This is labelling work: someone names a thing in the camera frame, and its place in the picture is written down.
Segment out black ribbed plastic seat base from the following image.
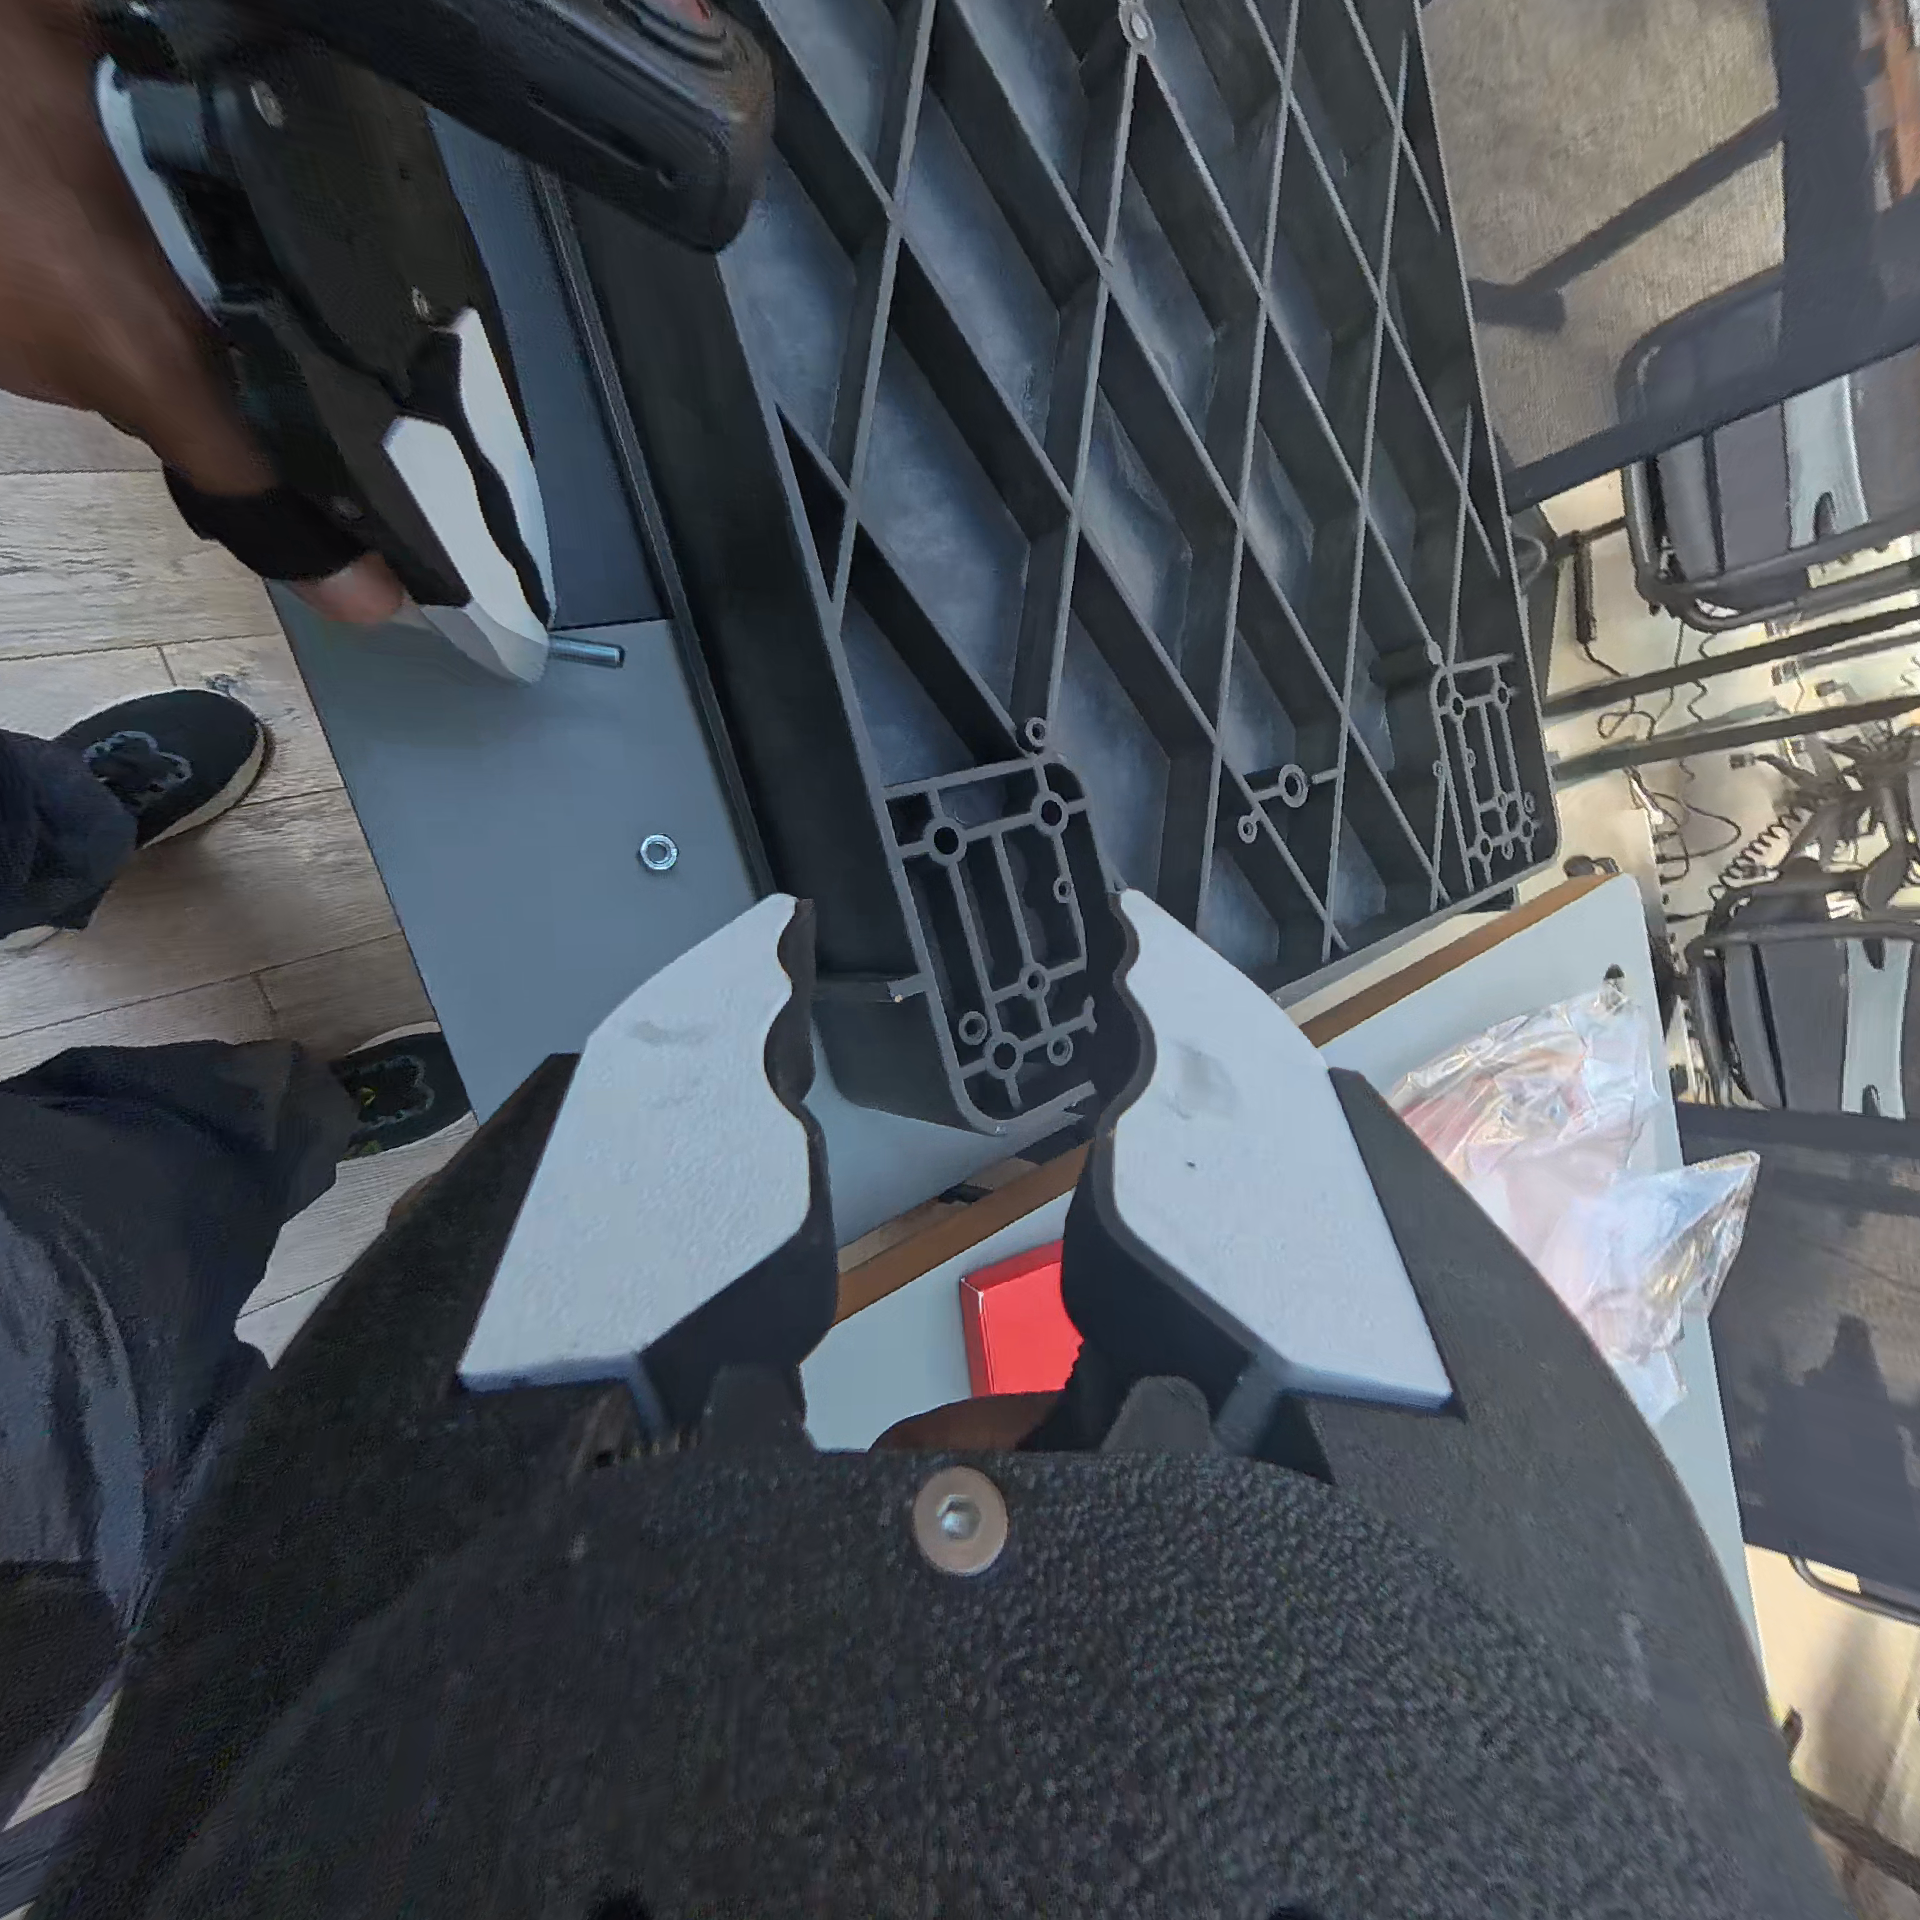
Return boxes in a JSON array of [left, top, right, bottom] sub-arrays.
[[532, 0, 1566, 1143]]

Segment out black mesh chair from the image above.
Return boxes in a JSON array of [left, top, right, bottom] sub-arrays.
[[1675, 1106, 1920, 1626]]

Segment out grey metal panel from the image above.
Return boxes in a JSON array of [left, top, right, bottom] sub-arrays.
[[270, 112, 1089, 1278]]

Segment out person's left hand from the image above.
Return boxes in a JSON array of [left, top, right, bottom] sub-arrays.
[[0, 0, 410, 632]]

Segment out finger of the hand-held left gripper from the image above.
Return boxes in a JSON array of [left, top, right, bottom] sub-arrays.
[[378, 417, 554, 691], [445, 305, 564, 632]]

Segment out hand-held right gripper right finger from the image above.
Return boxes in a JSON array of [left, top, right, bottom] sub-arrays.
[[1058, 889, 1460, 1420]]

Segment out person's black trousers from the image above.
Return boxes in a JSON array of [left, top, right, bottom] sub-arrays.
[[0, 726, 361, 1863]]

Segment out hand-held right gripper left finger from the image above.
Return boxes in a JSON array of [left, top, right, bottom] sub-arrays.
[[456, 893, 839, 1430]]

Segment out grey office chair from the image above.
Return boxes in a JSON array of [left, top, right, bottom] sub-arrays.
[[1615, 277, 1920, 632], [1679, 914, 1920, 1121]]

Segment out black shoe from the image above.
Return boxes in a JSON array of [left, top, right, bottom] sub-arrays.
[[51, 691, 275, 861], [326, 1024, 486, 1164]]

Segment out clear plastic bag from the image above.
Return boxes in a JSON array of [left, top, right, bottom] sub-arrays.
[[1380, 975, 1674, 1352], [1552, 1147, 1759, 1429]]

